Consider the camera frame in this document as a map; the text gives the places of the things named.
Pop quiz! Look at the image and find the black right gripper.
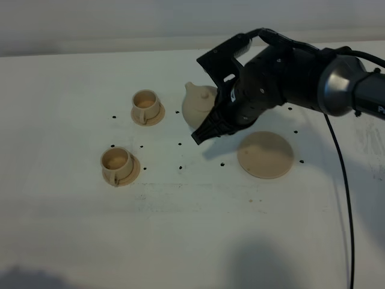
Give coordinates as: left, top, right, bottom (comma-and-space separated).
191, 46, 327, 145

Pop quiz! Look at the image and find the tan teapot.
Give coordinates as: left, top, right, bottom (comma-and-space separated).
182, 82, 217, 129

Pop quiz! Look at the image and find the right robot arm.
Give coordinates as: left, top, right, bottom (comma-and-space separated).
210, 46, 384, 136

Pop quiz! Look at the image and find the large tan teapot saucer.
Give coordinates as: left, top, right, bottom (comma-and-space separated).
237, 131, 294, 179

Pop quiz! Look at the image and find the far tan cup saucer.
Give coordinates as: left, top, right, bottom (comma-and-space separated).
131, 104, 165, 126

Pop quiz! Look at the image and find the tan cup saucer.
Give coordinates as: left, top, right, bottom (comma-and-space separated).
131, 104, 165, 126
102, 155, 140, 187

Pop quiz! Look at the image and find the far tan teacup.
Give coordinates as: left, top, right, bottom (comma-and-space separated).
132, 90, 160, 124

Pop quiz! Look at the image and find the tan teacup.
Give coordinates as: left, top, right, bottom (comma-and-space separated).
132, 90, 160, 124
100, 146, 134, 187

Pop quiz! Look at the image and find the near tan teacup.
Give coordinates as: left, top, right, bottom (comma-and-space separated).
100, 146, 134, 187

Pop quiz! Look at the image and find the near tan cup saucer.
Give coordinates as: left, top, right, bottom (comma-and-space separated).
102, 155, 140, 187

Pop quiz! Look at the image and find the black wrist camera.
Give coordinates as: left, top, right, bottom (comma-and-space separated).
197, 33, 251, 88

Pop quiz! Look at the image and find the black camera cable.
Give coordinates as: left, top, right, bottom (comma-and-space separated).
246, 27, 385, 289

